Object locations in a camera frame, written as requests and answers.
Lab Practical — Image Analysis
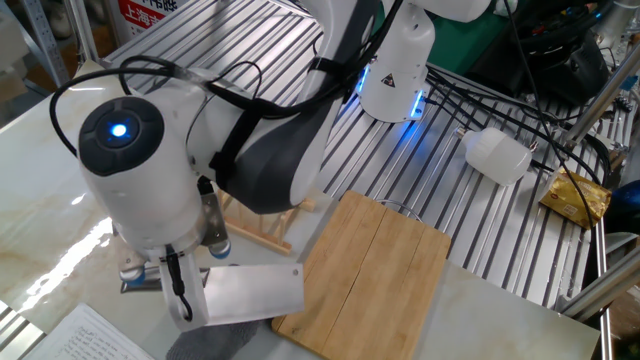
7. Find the black cable with straps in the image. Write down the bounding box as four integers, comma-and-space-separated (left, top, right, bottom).
48, 0, 401, 322

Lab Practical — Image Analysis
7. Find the bamboo cutting board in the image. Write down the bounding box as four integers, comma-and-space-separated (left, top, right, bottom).
271, 189, 452, 360

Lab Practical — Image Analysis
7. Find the white Franka Hand gripper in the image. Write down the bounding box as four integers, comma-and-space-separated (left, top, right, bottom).
159, 249, 211, 334

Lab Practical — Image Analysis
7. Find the silver bracket with blue knobs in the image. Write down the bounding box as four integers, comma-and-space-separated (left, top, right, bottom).
119, 192, 234, 291

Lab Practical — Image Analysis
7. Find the white LED light bulb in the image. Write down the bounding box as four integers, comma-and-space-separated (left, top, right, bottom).
453, 126, 534, 187

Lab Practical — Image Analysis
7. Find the black bag with cables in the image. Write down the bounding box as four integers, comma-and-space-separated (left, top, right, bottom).
467, 0, 611, 107

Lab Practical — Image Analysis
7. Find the grey metal shelf rack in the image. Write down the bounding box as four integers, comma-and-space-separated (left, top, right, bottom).
19, 0, 69, 86

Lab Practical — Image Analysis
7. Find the marble pattern table mat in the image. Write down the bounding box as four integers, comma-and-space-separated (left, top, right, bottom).
0, 59, 601, 360

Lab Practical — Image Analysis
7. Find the green cutting mat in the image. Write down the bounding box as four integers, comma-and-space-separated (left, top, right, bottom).
427, 12, 504, 76

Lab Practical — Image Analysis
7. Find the steel cleaver knife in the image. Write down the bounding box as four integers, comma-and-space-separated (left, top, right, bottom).
121, 263, 305, 327

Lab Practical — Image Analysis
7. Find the red and white sign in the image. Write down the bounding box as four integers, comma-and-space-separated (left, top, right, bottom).
117, 0, 191, 44

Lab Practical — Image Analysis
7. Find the aluminium profile post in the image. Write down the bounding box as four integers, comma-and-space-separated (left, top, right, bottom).
562, 42, 640, 149
67, 0, 101, 64
559, 249, 640, 321

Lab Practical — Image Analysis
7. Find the stack of printed papers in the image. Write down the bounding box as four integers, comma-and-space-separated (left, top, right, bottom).
22, 302, 156, 360

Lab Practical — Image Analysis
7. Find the gold foil packet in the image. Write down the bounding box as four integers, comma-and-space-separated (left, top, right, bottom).
538, 167, 613, 230

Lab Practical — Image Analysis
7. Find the wooden peg rack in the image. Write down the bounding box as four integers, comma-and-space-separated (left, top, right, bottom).
217, 192, 317, 257

